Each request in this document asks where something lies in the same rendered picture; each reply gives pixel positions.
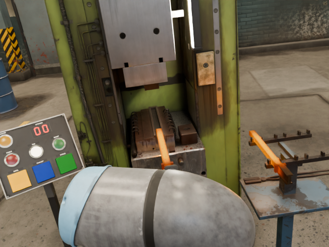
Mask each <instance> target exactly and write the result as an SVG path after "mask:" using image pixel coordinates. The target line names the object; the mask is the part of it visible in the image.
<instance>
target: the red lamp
mask: <svg viewBox="0 0 329 247"><path fill-rule="evenodd" d="M17 161H18V158H17V156H15V155H13V154H12V155H9V156H7V158H6V162H7V164H9V165H14V164H16V163H17Z"/></svg>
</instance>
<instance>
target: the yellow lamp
mask: <svg viewBox="0 0 329 247"><path fill-rule="evenodd" d="M10 143H11V139H10V137H8V136H2V137H1V138H0V144H1V145H2V146H8V145H9V144H10Z"/></svg>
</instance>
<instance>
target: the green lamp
mask: <svg viewBox="0 0 329 247"><path fill-rule="evenodd" d="M54 146H55V147H56V148H58V149H60V148H62V147H63V146H64V141H63V140H61V139H57V140H55V142H54Z"/></svg>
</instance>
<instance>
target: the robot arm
mask: <svg viewBox="0 0 329 247"><path fill-rule="evenodd" d="M58 225H59V232H60V236H61V238H62V240H63V241H64V242H65V243H66V244H68V245H71V246H72V247H77V246H80V247H254V243H255V237H256V229H255V222H254V218H253V215H252V213H251V211H250V209H249V208H248V206H247V205H246V203H245V202H244V201H243V200H242V198H241V197H239V196H238V195H237V194H236V193H234V192H233V191H232V190H230V189H229V188H227V187H225V186H224V185H222V184H220V183H218V182H216V181H213V180H211V179H209V178H206V177H203V176H200V175H197V174H193V173H189V172H184V171H179V169H178V166H177V165H168V166H165V168H164V170H158V169H140V168H122V167H112V166H111V165H107V166H105V167H87V168H85V169H83V170H81V171H80V172H79V173H78V174H77V175H76V176H75V177H74V178H73V179H72V181H71V182H70V184H69V185H68V187H67V189H66V192H65V194H64V196H63V200H62V203H61V206H60V211H59V221H58Z"/></svg>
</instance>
